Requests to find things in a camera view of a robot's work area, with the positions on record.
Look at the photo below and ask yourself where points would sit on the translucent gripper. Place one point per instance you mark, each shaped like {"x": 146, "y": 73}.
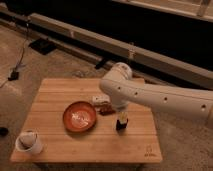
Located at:
{"x": 122, "y": 114}

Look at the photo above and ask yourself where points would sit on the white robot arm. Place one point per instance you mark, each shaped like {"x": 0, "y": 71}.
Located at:
{"x": 194, "y": 104}

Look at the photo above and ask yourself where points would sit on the orange bowl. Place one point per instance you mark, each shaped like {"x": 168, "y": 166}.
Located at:
{"x": 79, "y": 116}

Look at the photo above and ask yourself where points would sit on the wooden table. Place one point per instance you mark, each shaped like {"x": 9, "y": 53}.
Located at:
{"x": 137, "y": 144}

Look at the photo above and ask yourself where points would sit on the black bracket on rail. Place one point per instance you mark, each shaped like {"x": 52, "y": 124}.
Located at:
{"x": 101, "y": 63}

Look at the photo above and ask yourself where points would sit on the dark object at left edge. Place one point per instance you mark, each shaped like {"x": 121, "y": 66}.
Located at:
{"x": 3, "y": 131}

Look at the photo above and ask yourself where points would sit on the black eraser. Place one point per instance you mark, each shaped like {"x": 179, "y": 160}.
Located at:
{"x": 120, "y": 126}

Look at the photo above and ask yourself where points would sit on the white cup with cloth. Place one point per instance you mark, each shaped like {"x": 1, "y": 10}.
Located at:
{"x": 29, "y": 142}

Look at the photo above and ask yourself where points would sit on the black floor plate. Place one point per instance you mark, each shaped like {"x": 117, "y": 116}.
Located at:
{"x": 43, "y": 46}

